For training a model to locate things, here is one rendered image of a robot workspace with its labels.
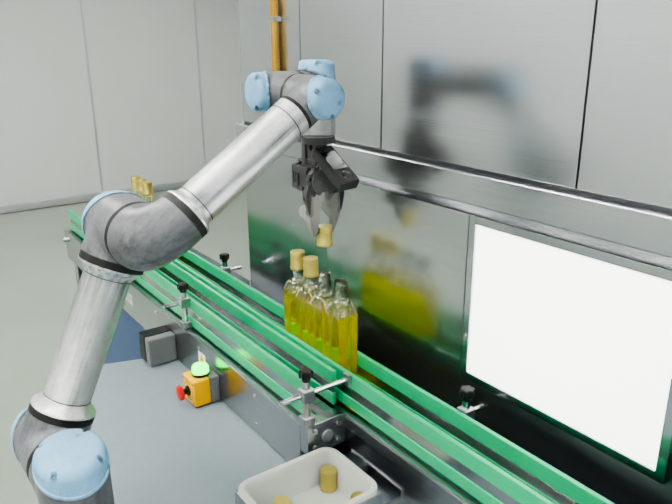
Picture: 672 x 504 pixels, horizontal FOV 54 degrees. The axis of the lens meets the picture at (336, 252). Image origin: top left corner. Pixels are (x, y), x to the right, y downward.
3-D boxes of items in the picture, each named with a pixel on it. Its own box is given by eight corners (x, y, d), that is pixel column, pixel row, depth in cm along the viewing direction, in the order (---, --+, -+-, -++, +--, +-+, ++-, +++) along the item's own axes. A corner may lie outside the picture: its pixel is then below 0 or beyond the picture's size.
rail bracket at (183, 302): (193, 330, 182) (190, 284, 178) (168, 336, 178) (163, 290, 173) (187, 325, 185) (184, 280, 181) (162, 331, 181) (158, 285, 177)
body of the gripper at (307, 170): (319, 185, 149) (319, 131, 146) (342, 192, 143) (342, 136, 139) (290, 190, 145) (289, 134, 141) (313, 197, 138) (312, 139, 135)
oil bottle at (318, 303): (342, 379, 155) (342, 293, 148) (323, 386, 152) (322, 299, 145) (328, 369, 159) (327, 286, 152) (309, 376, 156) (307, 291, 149)
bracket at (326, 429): (346, 442, 142) (346, 413, 140) (309, 458, 137) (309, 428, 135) (336, 434, 145) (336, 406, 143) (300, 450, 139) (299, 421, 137)
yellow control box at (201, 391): (220, 401, 170) (219, 375, 168) (193, 410, 166) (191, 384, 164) (208, 390, 176) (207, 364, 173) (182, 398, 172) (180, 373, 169)
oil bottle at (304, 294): (328, 369, 159) (327, 286, 153) (309, 376, 156) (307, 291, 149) (315, 360, 164) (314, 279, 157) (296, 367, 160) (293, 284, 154)
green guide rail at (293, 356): (336, 403, 144) (336, 370, 141) (332, 404, 143) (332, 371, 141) (91, 225, 278) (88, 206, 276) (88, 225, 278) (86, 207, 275)
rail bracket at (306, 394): (353, 410, 141) (353, 357, 137) (285, 437, 132) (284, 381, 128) (344, 404, 143) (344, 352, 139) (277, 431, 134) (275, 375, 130)
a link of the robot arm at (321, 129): (343, 115, 137) (310, 118, 133) (343, 137, 139) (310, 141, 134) (322, 112, 143) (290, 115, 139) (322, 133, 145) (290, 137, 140)
